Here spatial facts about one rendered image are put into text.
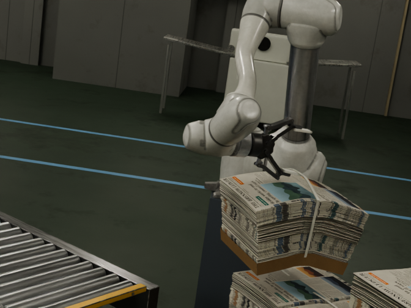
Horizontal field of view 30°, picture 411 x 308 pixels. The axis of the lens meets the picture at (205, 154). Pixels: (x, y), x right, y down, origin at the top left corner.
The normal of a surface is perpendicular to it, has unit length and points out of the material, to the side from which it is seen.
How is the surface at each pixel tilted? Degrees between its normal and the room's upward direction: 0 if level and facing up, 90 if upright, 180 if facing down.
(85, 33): 90
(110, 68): 90
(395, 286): 1
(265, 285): 1
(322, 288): 1
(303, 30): 115
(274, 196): 10
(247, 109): 63
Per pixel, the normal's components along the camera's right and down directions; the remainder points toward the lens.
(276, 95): -0.05, 0.22
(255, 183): 0.01, -0.94
